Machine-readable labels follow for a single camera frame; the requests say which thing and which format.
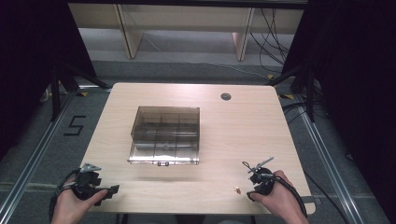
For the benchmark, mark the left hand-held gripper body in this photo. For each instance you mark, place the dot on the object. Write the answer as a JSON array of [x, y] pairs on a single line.
[[84, 183]]

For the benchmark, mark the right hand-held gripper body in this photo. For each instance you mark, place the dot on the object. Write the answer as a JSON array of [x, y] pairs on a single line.
[[263, 180]]

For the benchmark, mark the person's left hand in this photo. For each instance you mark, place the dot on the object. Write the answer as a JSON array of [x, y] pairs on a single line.
[[73, 208]]

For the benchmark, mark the person's right hand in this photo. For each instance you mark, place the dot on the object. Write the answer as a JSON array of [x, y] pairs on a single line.
[[281, 200]]

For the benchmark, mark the small screw on table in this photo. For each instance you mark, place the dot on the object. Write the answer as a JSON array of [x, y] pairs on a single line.
[[237, 189]]

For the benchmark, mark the smoky clear compartment box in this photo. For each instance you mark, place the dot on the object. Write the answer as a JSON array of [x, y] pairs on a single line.
[[166, 137]]

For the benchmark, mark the grey round table grommet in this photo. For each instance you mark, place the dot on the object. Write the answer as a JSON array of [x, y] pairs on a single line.
[[225, 96]]

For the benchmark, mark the black metal stand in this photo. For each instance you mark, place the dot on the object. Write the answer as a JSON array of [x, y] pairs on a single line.
[[57, 93], [306, 90]]

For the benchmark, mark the black curtain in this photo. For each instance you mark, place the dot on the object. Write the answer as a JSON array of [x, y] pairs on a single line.
[[28, 62], [358, 93]]

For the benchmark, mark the light wooden shelf unit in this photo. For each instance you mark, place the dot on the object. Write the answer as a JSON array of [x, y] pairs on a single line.
[[186, 18]]

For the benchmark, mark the aluminium floor rail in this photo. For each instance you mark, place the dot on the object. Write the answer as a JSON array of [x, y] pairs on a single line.
[[330, 168], [37, 149]]

